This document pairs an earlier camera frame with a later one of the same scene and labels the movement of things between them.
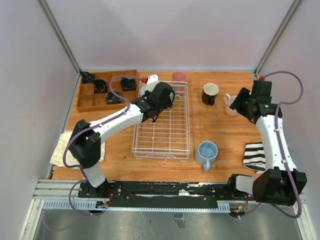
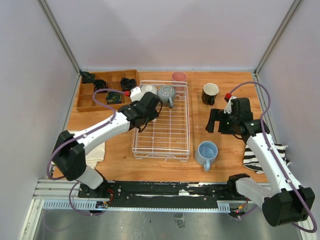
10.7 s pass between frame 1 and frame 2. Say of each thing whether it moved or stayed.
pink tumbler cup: stayed
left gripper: moved
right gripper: moved
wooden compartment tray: stayed
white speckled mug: stayed
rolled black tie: stayed
